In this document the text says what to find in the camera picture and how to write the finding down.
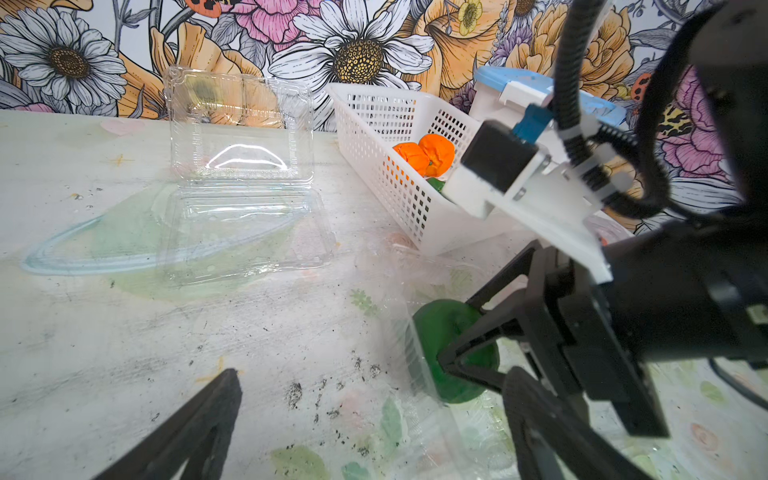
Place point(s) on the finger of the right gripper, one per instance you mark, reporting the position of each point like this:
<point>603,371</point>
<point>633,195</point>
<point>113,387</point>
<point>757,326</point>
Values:
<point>467,354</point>

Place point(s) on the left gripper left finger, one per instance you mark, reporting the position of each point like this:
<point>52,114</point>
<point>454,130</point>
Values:
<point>192,443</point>

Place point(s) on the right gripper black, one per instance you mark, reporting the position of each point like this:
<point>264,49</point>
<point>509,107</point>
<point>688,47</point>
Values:
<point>681,292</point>

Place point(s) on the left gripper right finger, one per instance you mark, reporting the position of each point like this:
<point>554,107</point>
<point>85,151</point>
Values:
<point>558,432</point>

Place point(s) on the orange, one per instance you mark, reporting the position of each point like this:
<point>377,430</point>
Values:
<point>414,155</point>
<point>440,153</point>

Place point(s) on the white perforated plastic basket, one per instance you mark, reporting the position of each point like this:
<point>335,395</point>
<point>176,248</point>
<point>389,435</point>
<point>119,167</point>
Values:
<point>371,120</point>

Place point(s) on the clear clamshell container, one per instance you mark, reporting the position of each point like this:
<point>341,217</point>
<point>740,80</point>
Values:
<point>242,150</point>

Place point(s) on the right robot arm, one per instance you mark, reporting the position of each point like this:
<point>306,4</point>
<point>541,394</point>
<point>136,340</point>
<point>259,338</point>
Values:
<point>725,44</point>

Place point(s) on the blue lid storage box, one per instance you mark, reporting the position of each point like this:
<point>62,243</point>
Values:
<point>504,93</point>

